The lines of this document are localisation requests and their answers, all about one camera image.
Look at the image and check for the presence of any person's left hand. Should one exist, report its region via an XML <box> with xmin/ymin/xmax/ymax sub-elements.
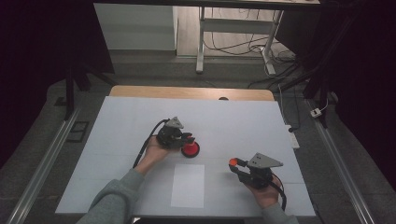
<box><xmin>143</xmin><ymin>135</ymin><xmax>181</xmax><ymax>171</ymax></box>

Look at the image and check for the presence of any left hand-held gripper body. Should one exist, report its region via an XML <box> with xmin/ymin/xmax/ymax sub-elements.
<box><xmin>155</xmin><ymin>116</ymin><xmax>185</xmax><ymax>150</ymax></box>

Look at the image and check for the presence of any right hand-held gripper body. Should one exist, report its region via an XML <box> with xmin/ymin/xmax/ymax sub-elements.
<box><xmin>237</xmin><ymin>152</ymin><xmax>285</xmax><ymax>190</ymax></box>

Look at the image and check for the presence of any person's right hand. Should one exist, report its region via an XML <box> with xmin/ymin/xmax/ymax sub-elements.
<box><xmin>243</xmin><ymin>175</ymin><xmax>283</xmax><ymax>210</ymax></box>

